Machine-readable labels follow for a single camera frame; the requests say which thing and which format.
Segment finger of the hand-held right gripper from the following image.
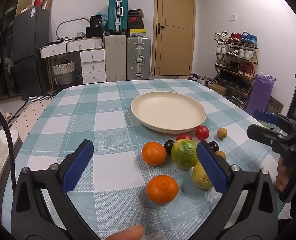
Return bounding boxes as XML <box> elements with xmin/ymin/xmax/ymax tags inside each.
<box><xmin>254</xmin><ymin>110</ymin><xmax>296</xmax><ymax>132</ymax></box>
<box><xmin>247</xmin><ymin>124</ymin><xmax>285</xmax><ymax>152</ymax></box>

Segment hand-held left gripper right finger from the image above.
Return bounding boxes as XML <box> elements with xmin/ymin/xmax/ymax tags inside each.
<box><xmin>196</xmin><ymin>141</ymin><xmax>280</xmax><ymax>240</ymax></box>

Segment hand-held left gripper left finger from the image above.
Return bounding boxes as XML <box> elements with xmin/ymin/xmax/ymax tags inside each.
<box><xmin>11</xmin><ymin>139</ymin><xmax>101</xmax><ymax>240</ymax></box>

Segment yellow-green guava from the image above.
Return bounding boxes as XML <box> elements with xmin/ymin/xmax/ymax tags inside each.
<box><xmin>192</xmin><ymin>161</ymin><xmax>215</xmax><ymax>190</ymax></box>

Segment green and orange citrus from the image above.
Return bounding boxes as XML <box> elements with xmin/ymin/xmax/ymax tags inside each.
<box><xmin>170</xmin><ymin>139</ymin><xmax>200</xmax><ymax>169</ymax></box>

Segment red tomato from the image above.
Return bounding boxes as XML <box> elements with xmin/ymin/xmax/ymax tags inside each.
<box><xmin>175</xmin><ymin>134</ymin><xmax>193</xmax><ymax>142</ymax></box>
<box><xmin>195</xmin><ymin>125</ymin><xmax>210</xmax><ymax>141</ymax></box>

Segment orange mandarin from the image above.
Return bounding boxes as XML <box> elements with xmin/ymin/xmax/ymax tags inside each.
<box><xmin>141</xmin><ymin>142</ymin><xmax>167</xmax><ymax>166</ymax></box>
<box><xmin>145</xmin><ymin>175</ymin><xmax>179</xmax><ymax>204</ymax></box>

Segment cream round plate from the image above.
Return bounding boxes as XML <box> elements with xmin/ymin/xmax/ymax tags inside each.
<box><xmin>130</xmin><ymin>92</ymin><xmax>206</xmax><ymax>134</ymax></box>

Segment person's right hand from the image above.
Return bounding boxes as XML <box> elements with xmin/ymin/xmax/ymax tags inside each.
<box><xmin>275</xmin><ymin>156</ymin><xmax>292</xmax><ymax>192</ymax></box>

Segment person's left hand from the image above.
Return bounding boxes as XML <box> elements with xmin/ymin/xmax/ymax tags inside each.
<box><xmin>105</xmin><ymin>224</ymin><xmax>145</xmax><ymax>240</ymax></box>

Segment dark wicker basket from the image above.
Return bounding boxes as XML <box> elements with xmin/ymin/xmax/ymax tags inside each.
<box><xmin>267</xmin><ymin>96</ymin><xmax>284</xmax><ymax>114</ymax></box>

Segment purple bag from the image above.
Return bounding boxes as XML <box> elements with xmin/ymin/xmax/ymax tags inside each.
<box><xmin>246</xmin><ymin>72</ymin><xmax>276</xmax><ymax>117</ymax></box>

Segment teal checked tablecloth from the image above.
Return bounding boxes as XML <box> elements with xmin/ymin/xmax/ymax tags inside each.
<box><xmin>1</xmin><ymin>79</ymin><xmax>292</xmax><ymax>240</ymax></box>

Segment brown cardboard box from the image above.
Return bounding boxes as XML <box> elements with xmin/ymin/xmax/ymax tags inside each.
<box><xmin>208</xmin><ymin>82</ymin><xmax>227</xmax><ymax>97</ymax></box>

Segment wooden shoe rack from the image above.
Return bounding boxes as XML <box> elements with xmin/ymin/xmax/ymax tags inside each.
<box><xmin>214</xmin><ymin>40</ymin><xmax>259</xmax><ymax>107</ymax></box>

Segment rows of shoes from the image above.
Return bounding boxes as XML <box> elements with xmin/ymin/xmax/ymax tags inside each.
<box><xmin>214</xmin><ymin>31</ymin><xmax>258</xmax><ymax>104</ymax></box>

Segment patterned rug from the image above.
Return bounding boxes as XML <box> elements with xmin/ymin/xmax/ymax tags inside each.
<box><xmin>6</xmin><ymin>96</ymin><xmax>56</xmax><ymax>128</ymax></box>

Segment pile of loose sneakers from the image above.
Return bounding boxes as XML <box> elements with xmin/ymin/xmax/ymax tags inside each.
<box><xmin>189</xmin><ymin>73</ymin><xmax>215</xmax><ymax>85</ymax></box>

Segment white wicker basket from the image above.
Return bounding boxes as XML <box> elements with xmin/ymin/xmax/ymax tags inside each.
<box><xmin>52</xmin><ymin>60</ymin><xmax>76</xmax><ymax>85</ymax></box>

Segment white drawer desk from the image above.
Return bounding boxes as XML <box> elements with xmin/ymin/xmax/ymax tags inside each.
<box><xmin>39</xmin><ymin>37</ymin><xmax>106</xmax><ymax>84</ymax></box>

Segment beige suitcase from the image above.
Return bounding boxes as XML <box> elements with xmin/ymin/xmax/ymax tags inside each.
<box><xmin>105</xmin><ymin>34</ymin><xmax>127</xmax><ymax>82</ymax></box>

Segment silver suitcase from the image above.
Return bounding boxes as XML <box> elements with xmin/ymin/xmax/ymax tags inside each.
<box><xmin>126</xmin><ymin>36</ymin><xmax>151</xmax><ymax>80</ymax></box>

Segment wooden door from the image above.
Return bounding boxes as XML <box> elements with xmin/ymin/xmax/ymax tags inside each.
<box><xmin>154</xmin><ymin>0</ymin><xmax>196</xmax><ymax>76</ymax></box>

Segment dark grey refrigerator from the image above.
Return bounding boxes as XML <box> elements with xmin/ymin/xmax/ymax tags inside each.
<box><xmin>13</xmin><ymin>6</ymin><xmax>51</xmax><ymax>100</ymax></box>

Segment dark glass cabinet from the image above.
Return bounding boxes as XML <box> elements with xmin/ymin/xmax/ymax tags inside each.
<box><xmin>0</xmin><ymin>5</ymin><xmax>16</xmax><ymax>103</ymax></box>

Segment black box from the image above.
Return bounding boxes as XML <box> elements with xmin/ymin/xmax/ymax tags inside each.
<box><xmin>85</xmin><ymin>27</ymin><xmax>106</xmax><ymax>38</ymax></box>

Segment black bag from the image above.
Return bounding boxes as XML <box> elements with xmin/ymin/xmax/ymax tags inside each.
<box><xmin>90</xmin><ymin>15</ymin><xmax>103</xmax><ymax>28</ymax></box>

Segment yellow and white box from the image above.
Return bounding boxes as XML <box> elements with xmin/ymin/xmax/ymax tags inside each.
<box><xmin>129</xmin><ymin>28</ymin><xmax>147</xmax><ymax>37</ymax></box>

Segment blue plastic bag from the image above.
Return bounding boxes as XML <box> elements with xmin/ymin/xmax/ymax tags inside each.
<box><xmin>97</xmin><ymin>11</ymin><xmax>109</xmax><ymax>28</ymax></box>

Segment teal suitcase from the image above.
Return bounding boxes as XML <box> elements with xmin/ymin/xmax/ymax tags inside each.
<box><xmin>107</xmin><ymin>0</ymin><xmax>129</xmax><ymax>33</ymax></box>

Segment black cable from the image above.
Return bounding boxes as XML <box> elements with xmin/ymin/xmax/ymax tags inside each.
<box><xmin>0</xmin><ymin>101</ymin><xmax>17</xmax><ymax>180</ymax></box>

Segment grey oval ring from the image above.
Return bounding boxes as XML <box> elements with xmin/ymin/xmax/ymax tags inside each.
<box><xmin>56</xmin><ymin>18</ymin><xmax>90</xmax><ymax>40</ymax></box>

